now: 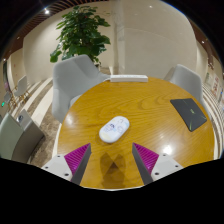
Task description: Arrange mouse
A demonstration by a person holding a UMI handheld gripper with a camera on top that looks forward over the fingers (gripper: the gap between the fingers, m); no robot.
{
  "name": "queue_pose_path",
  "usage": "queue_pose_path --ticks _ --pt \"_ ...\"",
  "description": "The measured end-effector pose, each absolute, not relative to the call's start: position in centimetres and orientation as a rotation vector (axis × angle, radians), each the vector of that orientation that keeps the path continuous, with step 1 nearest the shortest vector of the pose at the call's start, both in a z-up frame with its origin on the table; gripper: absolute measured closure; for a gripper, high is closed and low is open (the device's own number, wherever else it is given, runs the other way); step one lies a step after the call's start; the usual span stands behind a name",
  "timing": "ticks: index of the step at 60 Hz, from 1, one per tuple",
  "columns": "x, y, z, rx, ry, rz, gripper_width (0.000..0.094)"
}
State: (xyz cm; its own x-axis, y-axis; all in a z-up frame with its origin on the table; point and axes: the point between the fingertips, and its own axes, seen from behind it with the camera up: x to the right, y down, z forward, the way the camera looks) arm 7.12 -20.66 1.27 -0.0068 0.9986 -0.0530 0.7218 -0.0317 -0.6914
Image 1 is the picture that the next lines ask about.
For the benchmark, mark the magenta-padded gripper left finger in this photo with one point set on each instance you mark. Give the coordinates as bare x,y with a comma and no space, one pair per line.
76,158

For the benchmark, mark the white cartoon-print computer mouse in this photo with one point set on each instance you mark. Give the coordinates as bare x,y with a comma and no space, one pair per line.
114,129

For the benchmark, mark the white power strip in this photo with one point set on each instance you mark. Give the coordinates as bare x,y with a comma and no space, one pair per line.
129,78

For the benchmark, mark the green potted plant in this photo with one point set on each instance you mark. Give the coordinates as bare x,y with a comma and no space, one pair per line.
81,31

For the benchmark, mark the dark grey mouse pad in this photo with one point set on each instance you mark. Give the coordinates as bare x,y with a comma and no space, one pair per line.
189,113

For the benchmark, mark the grey upholstered armchair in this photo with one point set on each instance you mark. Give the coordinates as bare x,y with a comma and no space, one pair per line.
186,81
16,138
75,81

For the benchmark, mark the small white chair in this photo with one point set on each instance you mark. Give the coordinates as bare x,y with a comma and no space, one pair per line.
21,86

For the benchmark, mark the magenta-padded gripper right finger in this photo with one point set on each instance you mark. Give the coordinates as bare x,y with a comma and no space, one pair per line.
147,158

